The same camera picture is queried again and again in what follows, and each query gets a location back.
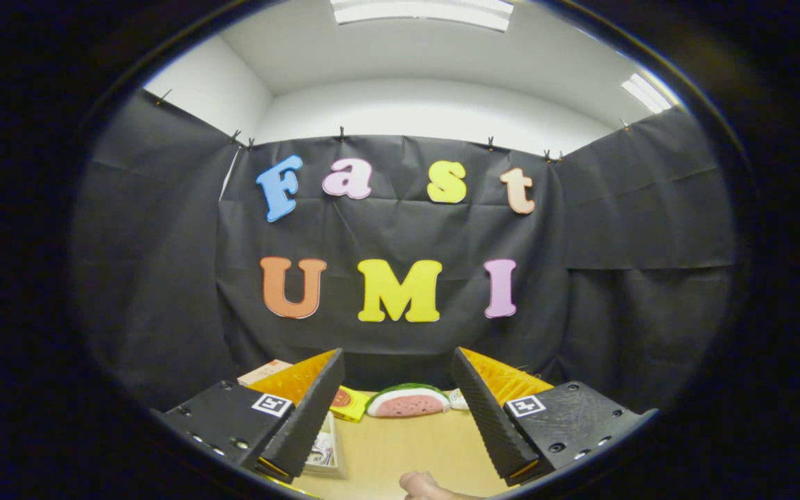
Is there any beige fabric storage box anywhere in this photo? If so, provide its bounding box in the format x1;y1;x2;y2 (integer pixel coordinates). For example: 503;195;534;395
303;410;349;480

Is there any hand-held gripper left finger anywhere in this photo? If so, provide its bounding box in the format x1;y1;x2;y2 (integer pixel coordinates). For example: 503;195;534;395
160;349;347;485

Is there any yellow book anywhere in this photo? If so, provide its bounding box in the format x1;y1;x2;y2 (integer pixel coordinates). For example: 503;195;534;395
331;386;371;423

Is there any beige book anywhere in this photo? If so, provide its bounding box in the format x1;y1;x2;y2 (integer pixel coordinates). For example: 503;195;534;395
237;359;294;386

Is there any long ceiling light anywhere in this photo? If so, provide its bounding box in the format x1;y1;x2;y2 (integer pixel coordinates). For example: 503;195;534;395
331;0;514;33

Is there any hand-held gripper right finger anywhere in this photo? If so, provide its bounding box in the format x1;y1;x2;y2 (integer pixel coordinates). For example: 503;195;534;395
451;347;658;487

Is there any small ceiling light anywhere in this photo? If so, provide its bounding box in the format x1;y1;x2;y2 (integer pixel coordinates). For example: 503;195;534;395
621;73;673;114

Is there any watermelon slice plush toy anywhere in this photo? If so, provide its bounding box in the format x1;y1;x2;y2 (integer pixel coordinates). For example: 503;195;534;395
365;383;451;418

